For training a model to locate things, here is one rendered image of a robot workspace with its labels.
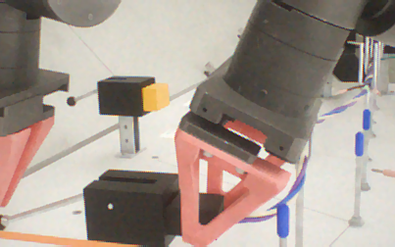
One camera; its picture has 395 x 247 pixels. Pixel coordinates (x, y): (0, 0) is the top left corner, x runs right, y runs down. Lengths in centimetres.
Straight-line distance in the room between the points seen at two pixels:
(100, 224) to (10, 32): 14
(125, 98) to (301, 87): 44
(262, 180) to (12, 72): 18
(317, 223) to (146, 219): 22
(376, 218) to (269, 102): 27
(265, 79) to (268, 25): 3
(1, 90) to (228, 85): 15
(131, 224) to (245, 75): 13
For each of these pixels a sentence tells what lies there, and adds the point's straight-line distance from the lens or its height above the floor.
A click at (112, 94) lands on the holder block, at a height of 98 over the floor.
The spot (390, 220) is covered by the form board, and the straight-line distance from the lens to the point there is 58.
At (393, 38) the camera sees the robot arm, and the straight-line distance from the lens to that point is 36.
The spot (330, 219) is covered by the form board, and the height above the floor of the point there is 115.
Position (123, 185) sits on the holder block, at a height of 112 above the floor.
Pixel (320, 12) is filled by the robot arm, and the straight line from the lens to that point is 32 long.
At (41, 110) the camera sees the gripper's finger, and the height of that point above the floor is 110.
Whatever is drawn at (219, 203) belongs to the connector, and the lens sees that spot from 39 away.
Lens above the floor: 134
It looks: 25 degrees down
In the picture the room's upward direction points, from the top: 50 degrees clockwise
